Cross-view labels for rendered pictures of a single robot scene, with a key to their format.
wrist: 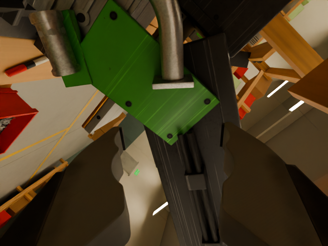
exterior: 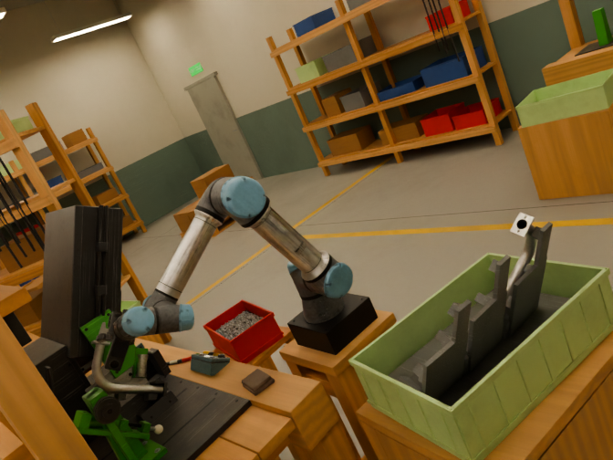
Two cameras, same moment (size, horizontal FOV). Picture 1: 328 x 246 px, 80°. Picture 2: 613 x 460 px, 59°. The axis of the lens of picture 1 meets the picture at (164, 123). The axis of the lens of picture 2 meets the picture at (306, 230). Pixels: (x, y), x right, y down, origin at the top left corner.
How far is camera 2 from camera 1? 1.72 m
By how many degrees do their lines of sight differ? 24
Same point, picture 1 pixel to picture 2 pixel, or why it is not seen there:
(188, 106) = (95, 329)
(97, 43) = (127, 363)
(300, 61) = not seen: outside the picture
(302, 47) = not seen: outside the picture
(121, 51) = not seen: hidden behind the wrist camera
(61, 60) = (141, 360)
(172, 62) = (99, 350)
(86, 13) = (127, 375)
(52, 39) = (141, 367)
